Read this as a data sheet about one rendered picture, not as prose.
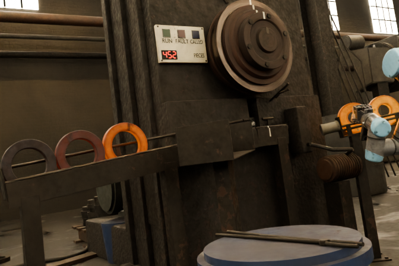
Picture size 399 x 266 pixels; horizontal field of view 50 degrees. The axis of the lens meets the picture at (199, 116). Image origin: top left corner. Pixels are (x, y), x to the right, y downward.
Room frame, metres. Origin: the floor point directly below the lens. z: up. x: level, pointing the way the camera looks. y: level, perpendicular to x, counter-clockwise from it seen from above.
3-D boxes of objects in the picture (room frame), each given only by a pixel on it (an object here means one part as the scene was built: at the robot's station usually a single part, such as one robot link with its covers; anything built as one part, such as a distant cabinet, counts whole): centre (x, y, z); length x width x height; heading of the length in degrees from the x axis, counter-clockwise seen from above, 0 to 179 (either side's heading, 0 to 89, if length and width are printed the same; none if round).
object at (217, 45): (2.08, -0.31, 1.11); 0.47 x 0.06 x 0.47; 122
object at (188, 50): (2.00, 0.04, 1.15); 0.26 x 0.02 x 0.18; 122
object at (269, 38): (2.00, -0.36, 1.11); 0.28 x 0.06 x 0.28; 122
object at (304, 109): (2.22, -0.50, 0.68); 0.11 x 0.08 x 0.24; 32
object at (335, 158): (2.14, -0.66, 0.27); 0.22 x 0.13 x 0.53; 122
